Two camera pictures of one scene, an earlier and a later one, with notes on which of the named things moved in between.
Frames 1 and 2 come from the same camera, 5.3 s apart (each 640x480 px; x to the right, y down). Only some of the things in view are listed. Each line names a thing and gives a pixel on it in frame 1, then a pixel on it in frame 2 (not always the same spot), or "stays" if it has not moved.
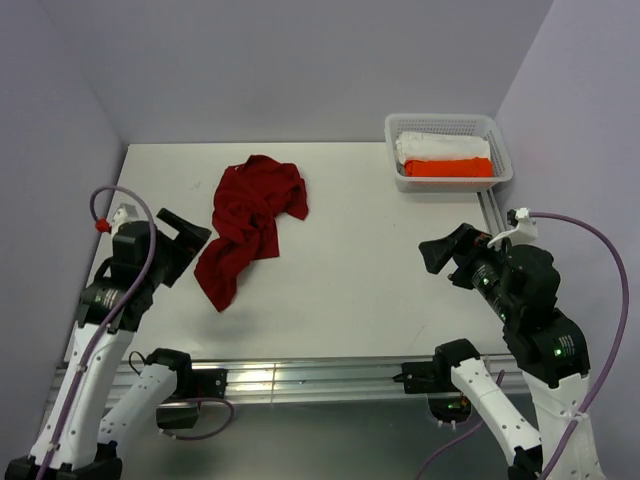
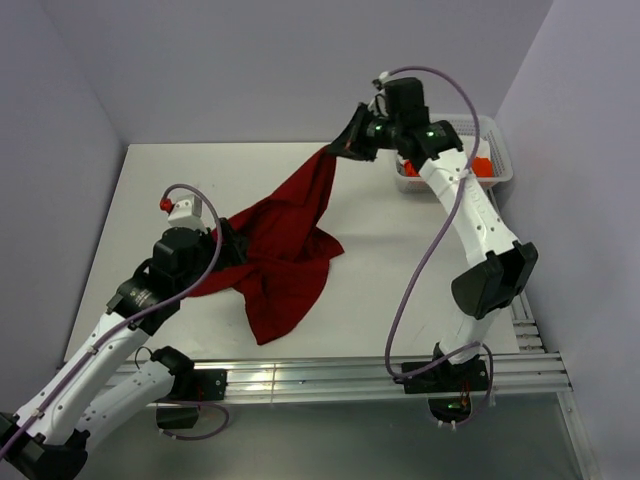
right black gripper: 436,251 to 350,143
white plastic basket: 445,153 stays
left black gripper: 192,234 to 233,250
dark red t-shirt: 249,198 to 283,278
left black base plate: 209,383 stays
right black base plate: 425,377 stays
